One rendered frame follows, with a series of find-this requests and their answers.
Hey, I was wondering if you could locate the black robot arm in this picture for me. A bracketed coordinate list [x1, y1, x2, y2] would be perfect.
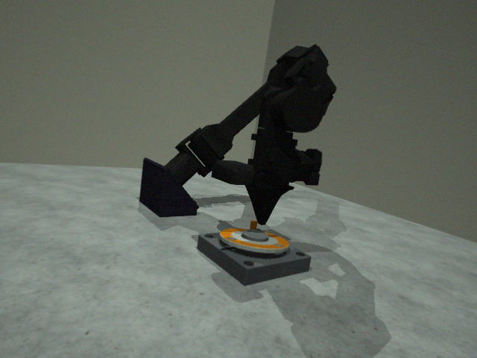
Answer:
[165, 44, 337, 185]

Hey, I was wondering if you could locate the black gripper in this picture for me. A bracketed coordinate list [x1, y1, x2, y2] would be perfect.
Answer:
[212, 128, 298, 225]

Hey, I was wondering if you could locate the orange round plate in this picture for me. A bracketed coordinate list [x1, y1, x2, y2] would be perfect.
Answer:
[219, 220, 289, 254]

